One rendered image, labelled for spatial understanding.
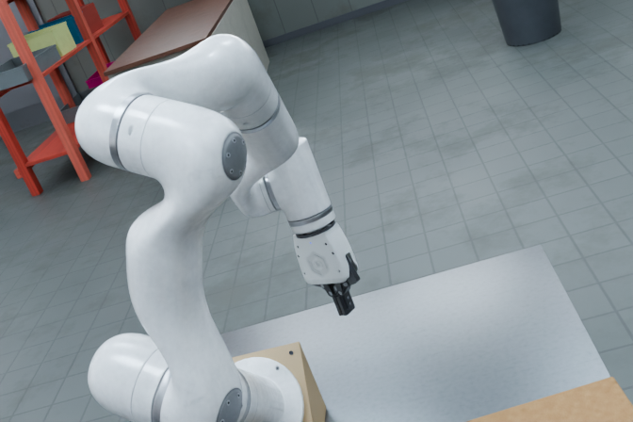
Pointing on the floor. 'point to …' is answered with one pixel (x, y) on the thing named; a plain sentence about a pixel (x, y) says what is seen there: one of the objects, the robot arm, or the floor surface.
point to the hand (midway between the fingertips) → (344, 302)
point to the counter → (192, 30)
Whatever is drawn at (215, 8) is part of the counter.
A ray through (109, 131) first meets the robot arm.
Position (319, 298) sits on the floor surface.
